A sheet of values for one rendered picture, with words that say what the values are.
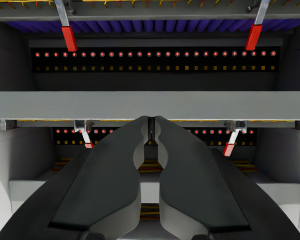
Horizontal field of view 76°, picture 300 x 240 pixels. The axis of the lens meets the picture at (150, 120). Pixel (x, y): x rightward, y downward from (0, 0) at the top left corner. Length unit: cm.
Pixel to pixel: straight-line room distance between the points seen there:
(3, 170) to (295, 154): 61
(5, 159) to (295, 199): 60
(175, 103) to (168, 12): 14
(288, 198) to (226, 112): 25
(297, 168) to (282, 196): 7
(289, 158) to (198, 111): 28
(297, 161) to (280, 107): 18
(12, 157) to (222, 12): 49
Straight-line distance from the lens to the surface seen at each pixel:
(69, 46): 33
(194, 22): 38
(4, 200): 54
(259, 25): 33
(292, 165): 53
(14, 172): 52
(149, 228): 66
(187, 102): 31
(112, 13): 34
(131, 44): 45
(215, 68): 45
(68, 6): 32
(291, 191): 51
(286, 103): 37
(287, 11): 39
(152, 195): 43
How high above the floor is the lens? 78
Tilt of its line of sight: 28 degrees up
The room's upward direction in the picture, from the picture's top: 179 degrees clockwise
